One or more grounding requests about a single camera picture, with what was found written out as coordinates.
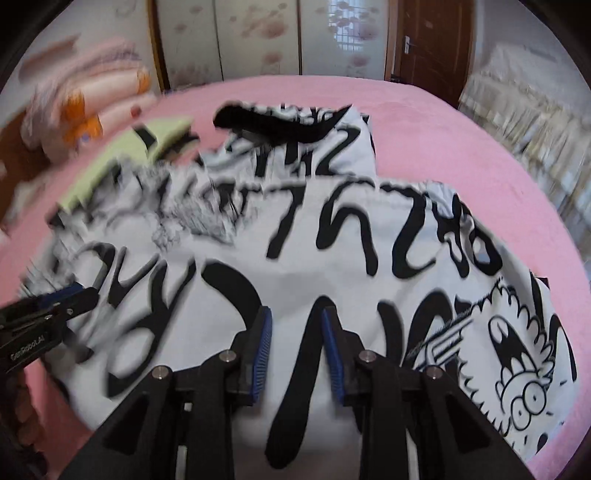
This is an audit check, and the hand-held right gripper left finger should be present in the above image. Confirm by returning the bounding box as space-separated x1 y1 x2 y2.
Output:
60 305 274 480

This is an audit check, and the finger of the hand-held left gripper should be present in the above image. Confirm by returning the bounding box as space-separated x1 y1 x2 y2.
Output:
51 287 101 319
37 284 86 308

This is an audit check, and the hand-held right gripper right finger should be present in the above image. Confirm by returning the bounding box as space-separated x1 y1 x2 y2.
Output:
321 305 532 480

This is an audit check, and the white black printed jacket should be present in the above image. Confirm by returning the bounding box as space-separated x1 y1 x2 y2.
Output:
21 102 578 480

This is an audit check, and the wooden headboard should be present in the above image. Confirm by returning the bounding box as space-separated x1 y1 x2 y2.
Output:
0 111 61 227

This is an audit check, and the pale green folded garment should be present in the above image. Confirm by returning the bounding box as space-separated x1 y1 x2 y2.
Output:
58 117 195 213

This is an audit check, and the bear print folded quilt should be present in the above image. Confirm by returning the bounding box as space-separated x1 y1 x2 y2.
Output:
51 69 160 153

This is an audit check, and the pink fleece bed blanket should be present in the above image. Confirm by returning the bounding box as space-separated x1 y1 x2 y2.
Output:
0 76 591 480

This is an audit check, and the lace covered furniture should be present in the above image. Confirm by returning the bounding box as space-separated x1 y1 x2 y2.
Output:
459 44 591 259

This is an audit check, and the floral sliding door wardrobe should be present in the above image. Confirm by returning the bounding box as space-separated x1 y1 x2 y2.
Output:
148 0 398 90

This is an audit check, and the brown wooden door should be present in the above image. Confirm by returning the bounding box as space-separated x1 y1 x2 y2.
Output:
392 0 476 107

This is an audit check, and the pink wall shelf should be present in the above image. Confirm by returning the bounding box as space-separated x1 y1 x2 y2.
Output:
21 39 81 68

